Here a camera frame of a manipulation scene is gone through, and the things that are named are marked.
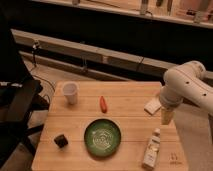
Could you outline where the white plastic cup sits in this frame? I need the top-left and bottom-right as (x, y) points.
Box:
(62, 82), (78, 105)

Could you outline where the white rectangular block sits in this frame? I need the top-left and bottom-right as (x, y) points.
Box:
(144, 98), (161, 115)

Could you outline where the dark brown eraser cube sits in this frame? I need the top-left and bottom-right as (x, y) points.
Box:
(54, 134), (68, 148)

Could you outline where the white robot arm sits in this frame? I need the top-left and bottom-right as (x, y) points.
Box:
(159, 61), (213, 125)

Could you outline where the white lotion tube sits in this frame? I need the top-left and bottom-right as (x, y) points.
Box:
(142, 128), (160, 171)

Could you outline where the black chair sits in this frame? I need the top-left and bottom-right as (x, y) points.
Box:
(0, 79), (49, 168)

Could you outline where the green round plate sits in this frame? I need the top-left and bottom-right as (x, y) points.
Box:
(84, 119), (122, 158)

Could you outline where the wooden cutting board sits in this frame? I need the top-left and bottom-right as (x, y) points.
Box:
(32, 81), (188, 171)

